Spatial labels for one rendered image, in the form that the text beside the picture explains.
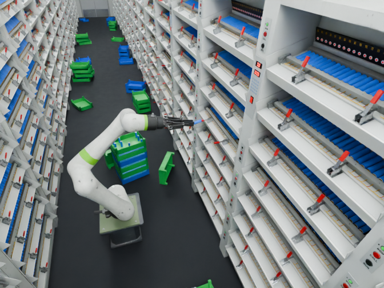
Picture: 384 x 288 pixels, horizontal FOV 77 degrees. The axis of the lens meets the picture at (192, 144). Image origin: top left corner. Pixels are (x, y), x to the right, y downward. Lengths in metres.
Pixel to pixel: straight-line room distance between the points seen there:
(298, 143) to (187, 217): 1.53
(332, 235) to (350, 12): 0.68
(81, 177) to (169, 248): 1.01
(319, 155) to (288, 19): 0.50
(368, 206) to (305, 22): 0.67
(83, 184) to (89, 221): 1.01
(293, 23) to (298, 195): 0.65
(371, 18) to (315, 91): 0.26
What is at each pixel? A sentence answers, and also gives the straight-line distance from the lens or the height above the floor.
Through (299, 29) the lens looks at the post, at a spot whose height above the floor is 1.67.
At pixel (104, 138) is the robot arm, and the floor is 1.01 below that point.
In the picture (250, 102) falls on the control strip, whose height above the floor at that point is 1.35.
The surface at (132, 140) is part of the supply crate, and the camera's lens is 2.48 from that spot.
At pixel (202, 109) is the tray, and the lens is 1.86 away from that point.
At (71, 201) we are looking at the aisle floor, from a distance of 2.63.
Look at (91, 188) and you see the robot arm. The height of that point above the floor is 0.86.
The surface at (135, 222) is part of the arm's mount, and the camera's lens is 1.94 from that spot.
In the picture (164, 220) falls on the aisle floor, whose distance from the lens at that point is 2.28.
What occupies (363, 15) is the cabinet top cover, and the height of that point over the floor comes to 1.78.
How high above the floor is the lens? 1.88
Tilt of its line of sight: 38 degrees down
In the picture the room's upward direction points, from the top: 2 degrees clockwise
